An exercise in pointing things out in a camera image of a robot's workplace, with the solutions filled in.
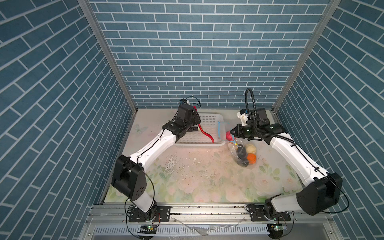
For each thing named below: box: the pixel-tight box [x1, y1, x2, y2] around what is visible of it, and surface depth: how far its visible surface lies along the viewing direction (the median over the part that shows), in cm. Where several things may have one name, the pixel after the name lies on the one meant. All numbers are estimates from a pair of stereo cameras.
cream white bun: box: [246, 144, 256, 154], surface depth 94 cm
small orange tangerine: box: [247, 153, 256, 164], surface depth 91 cm
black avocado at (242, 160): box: [234, 156, 249, 167], surface depth 89 cm
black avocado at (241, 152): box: [237, 144, 247, 161], surface depth 93 cm
